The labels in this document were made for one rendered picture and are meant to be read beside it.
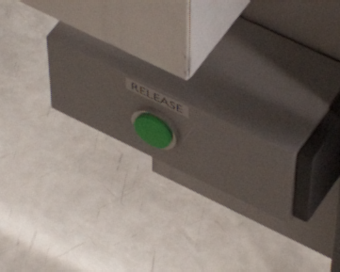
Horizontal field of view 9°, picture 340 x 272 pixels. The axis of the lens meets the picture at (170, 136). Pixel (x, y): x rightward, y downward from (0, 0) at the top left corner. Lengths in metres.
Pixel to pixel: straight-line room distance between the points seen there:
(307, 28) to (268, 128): 0.08
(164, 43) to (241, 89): 0.21
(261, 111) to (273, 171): 0.04
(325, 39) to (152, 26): 0.24
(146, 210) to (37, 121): 0.21
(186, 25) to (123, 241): 1.60
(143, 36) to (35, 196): 1.62
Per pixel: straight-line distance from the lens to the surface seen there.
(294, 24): 1.48
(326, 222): 1.63
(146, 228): 2.84
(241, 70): 1.47
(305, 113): 1.45
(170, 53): 1.26
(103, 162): 2.90
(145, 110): 1.48
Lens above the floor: 2.32
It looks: 52 degrees down
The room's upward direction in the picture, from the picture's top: straight up
